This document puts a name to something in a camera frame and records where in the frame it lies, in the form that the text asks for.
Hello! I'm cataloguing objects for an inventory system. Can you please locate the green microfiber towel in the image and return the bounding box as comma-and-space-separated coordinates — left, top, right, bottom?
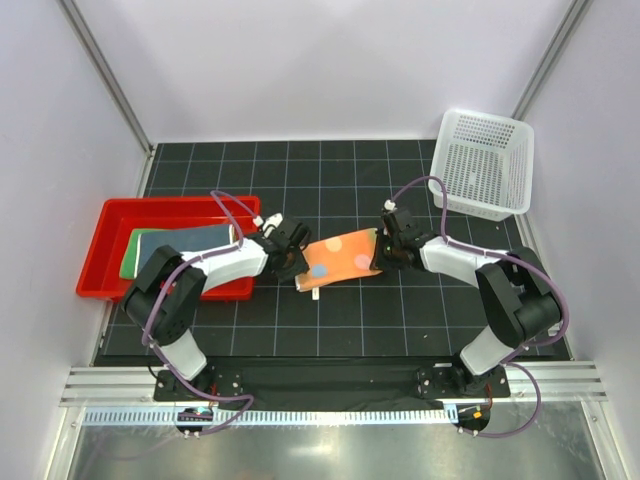
119, 228, 151, 280

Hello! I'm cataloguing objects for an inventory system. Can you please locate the left corner aluminium post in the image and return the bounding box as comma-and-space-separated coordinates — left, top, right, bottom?
56, 0, 153, 157

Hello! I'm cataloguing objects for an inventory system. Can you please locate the yellow printed towel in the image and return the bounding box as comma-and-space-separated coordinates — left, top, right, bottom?
134, 224, 236, 276

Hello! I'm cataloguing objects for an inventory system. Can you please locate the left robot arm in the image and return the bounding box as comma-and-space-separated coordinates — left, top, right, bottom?
120, 214, 311, 400

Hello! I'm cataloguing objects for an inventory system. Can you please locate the aluminium frame rail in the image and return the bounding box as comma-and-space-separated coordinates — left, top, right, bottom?
60, 359, 607, 411

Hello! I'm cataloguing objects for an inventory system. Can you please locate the corner aluminium post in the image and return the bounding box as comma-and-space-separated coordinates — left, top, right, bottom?
511, 0, 593, 121
56, 0, 153, 157

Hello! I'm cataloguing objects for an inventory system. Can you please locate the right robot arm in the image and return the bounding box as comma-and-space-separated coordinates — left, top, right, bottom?
370, 200, 568, 396

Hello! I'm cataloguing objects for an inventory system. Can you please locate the red plastic tray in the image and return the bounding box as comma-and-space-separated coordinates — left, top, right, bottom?
76, 196, 257, 302

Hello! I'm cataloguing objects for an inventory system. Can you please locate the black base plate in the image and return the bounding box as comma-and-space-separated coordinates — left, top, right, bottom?
152, 355, 512, 412

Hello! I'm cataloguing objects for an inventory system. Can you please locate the right corner aluminium post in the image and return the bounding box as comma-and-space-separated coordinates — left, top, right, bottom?
511, 0, 593, 121

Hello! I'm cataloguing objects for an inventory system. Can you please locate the slotted cable duct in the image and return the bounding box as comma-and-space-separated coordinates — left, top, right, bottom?
82, 405, 458, 428

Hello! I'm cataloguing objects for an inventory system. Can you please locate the orange patterned towel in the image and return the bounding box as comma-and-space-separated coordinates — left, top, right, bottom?
295, 228, 381, 292

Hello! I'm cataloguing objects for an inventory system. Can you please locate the white perforated plastic basket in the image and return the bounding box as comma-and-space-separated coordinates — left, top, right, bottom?
428, 109, 534, 222

